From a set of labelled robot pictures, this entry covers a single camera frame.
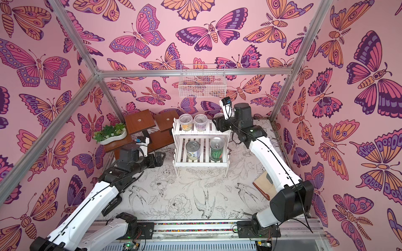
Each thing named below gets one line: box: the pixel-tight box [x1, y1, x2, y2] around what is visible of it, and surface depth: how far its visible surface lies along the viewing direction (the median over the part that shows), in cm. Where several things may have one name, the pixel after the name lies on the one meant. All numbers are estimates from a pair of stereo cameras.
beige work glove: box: [252, 170, 278, 201], surface depth 88 cm
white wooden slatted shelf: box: [171, 117, 231, 177], surface depth 83 cm
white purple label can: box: [185, 140, 201, 161], surface depth 82 cm
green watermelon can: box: [209, 136, 225, 162], surface depth 79 cm
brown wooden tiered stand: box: [104, 109, 178, 161], surface depth 91 cm
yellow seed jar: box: [178, 113, 194, 132], surface depth 77 cm
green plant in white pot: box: [93, 122, 128, 145], surface depth 87 cm
